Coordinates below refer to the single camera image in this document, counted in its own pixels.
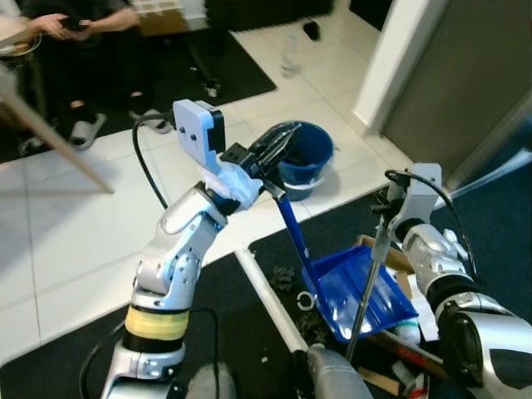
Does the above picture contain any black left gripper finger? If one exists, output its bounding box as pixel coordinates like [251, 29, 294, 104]
[264, 131, 302, 171]
[254, 121, 303, 157]

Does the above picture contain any broom with grey handle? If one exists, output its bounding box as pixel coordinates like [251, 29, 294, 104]
[344, 212, 392, 363]

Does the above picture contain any blue plastic dustpan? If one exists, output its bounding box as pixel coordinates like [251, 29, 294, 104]
[270, 179, 420, 344]

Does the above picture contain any black floor mat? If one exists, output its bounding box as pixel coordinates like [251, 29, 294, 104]
[0, 29, 278, 164]

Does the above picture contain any blue plastic bucket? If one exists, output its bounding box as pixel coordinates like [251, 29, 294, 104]
[273, 121, 336, 201]

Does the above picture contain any upright clear plastic bottle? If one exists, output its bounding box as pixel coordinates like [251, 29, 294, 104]
[280, 32, 303, 78]

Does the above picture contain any grey door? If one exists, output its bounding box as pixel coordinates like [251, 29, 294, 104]
[382, 0, 532, 180]

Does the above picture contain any closed brown cardboard box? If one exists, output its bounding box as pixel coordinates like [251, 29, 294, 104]
[132, 0, 209, 37]

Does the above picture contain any person in black clothes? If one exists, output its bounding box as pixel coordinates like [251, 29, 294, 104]
[0, 0, 176, 152]

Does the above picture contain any grey right robot leg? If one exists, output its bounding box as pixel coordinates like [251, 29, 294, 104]
[290, 344, 376, 399]

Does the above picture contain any grey robot leg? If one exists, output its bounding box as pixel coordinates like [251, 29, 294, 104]
[186, 365, 239, 399]
[290, 344, 376, 399]

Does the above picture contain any wooden table leg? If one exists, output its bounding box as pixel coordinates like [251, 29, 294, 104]
[0, 62, 116, 195]

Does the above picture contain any grey left robot leg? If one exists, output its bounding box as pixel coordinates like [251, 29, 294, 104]
[186, 365, 239, 399]

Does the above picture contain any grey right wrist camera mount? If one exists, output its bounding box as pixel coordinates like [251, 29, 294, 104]
[398, 163, 445, 243]

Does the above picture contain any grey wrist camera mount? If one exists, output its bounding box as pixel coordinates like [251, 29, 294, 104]
[398, 163, 445, 243]
[172, 99, 226, 177]

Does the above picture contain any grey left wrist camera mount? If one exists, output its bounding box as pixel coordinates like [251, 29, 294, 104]
[172, 99, 226, 177]

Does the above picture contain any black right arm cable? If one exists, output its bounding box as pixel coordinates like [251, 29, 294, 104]
[383, 168, 477, 280]

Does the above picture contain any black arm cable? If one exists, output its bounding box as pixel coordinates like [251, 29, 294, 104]
[131, 111, 178, 209]
[383, 168, 477, 280]

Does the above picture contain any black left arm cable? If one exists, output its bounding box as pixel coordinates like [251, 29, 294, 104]
[131, 111, 178, 209]

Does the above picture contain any white plastic ring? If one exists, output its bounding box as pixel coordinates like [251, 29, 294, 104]
[297, 290, 318, 311]

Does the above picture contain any white door frame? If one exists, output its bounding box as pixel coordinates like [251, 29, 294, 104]
[352, 0, 451, 135]

